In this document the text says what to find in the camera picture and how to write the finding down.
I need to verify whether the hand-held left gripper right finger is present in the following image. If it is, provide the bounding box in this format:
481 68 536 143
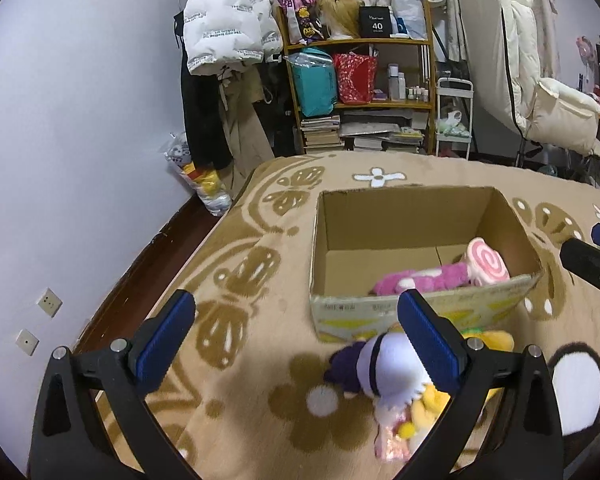
396 289 566 480

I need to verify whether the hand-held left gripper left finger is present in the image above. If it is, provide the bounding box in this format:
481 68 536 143
27 289 197 480

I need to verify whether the white and purple plush toy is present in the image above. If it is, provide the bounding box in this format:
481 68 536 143
324 330 451 423

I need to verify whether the yellow plush toy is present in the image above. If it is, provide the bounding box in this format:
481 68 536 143
400 327 516 441

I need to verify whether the pink plush toy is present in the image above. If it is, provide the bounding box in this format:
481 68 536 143
371 262 473 297

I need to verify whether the cardboard box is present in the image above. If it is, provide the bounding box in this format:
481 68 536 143
309 186 545 345

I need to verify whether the pink plastic packet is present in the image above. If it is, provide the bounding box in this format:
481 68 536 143
374 407 416 463

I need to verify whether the beige flower printed blanket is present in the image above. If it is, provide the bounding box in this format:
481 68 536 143
75 154 600 480

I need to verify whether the clear plastic bag of toys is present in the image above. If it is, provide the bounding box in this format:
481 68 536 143
166 132 233 217

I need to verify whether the pink desk fan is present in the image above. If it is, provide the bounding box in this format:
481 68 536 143
575 36 600 93

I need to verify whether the white trolley cart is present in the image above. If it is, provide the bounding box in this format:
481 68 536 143
434 77 475 161

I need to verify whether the cream padded recliner chair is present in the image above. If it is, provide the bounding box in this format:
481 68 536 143
455 0 600 161

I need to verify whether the pile of papers and books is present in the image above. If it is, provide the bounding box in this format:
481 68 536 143
340 110 426 153

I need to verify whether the beige hanging coat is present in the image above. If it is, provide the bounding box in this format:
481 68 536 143
220 67 276 201

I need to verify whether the black hanging garment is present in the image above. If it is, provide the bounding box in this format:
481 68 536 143
180 52 233 171

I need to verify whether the stack of books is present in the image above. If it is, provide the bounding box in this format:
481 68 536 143
300 115 342 155

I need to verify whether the row of cosmetic bottles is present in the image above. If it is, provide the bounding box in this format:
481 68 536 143
387 62 431 102

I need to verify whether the red patterned bag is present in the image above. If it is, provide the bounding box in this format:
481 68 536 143
332 52 378 106

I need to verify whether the teal bag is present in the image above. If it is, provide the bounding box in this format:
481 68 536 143
287 49 337 117

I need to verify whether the white plastic bag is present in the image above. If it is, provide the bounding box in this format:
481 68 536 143
391 0 427 40

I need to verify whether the wooden shelf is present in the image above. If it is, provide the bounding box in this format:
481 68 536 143
275 0 438 156

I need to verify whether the black box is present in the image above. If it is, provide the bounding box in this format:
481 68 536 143
358 5 396 39

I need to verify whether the white puffer jacket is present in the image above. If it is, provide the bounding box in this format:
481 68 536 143
182 0 285 77

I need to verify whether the blonde wig on head stand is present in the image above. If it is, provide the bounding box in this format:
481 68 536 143
317 0 366 40

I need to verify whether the purple and black patterned bag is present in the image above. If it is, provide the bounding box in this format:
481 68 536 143
276 0 327 45

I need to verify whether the white wall socket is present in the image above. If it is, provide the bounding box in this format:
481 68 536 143
16 329 40 357
36 287 63 317

